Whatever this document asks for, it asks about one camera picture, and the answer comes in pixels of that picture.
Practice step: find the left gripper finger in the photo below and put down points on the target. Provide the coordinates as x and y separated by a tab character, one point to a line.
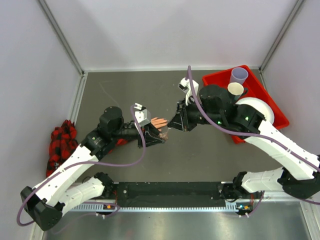
151	140
153	130

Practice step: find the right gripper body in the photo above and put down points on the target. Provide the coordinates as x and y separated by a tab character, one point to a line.
192	117

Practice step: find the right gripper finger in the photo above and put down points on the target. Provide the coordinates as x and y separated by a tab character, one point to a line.
177	122
181	107

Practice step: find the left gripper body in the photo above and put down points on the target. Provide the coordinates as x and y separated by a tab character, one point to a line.
143	129

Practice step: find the glitter nail polish bottle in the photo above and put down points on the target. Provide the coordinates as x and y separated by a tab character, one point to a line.
164	136

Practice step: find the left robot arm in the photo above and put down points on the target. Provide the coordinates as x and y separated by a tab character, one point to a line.
47	202

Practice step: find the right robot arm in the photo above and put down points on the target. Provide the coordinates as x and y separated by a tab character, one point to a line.
299	174

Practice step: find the mannequin hand with long nails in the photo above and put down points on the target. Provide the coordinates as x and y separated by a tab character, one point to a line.
159	123

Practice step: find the black mug white inside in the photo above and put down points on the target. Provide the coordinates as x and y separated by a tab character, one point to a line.
236	91

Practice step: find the lavender plastic cup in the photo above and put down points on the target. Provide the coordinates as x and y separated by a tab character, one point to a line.
238	75

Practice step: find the white paper plates stack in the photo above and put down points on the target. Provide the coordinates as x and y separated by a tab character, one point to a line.
259	105

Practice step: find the red black plaid sleeve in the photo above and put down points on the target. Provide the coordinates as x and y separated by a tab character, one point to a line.
62	145

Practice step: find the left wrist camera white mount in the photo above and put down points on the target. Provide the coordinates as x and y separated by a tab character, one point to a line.
142	115

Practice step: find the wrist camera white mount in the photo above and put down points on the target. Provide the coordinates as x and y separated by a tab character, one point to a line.
185	86
142	115

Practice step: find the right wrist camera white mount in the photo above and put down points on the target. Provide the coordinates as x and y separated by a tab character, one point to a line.
185	86

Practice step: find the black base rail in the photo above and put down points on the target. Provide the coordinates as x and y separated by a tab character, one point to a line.
168	194

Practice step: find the white cable duct strip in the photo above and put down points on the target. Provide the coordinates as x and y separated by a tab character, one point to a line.
108	208

